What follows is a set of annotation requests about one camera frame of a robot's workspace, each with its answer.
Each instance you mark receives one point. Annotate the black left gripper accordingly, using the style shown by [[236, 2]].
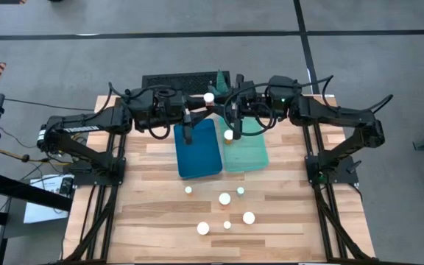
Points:
[[188, 129]]

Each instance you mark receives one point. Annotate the small grey pill bottle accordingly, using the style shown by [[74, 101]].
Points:
[[208, 97]]

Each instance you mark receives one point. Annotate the black perforated floor mat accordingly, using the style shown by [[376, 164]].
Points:
[[182, 79]]

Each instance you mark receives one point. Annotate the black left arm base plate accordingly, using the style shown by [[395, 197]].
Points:
[[87, 178]]

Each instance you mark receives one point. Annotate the dark blue plastic bin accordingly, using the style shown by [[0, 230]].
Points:
[[201, 158]]

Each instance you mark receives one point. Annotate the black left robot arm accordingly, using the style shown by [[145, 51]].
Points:
[[83, 129]]

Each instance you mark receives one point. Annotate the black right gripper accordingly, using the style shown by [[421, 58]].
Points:
[[252, 101]]

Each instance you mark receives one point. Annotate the large orange pill bottle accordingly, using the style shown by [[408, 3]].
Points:
[[224, 198], [249, 218], [228, 135], [203, 228]]

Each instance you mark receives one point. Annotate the white paper sheets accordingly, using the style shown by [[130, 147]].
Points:
[[39, 215]]

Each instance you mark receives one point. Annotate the black desk beam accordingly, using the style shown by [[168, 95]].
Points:
[[31, 192]]

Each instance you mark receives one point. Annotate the black aluminium table frame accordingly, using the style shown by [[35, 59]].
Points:
[[108, 221]]

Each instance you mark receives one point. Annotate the green succulent in white pot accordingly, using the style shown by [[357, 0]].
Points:
[[221, 82]]

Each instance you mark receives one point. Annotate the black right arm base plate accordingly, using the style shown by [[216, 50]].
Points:
[[341, 177]]

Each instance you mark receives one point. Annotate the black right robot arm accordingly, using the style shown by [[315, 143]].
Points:
[[344, 114]]

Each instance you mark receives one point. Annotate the small black device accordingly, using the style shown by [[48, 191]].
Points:
[[66, 186]]

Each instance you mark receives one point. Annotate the translucent teal plastic bin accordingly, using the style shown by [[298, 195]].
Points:
[[249, 154]]

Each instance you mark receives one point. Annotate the small clear pill bottle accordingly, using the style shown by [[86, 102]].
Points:
[[240, 190]]

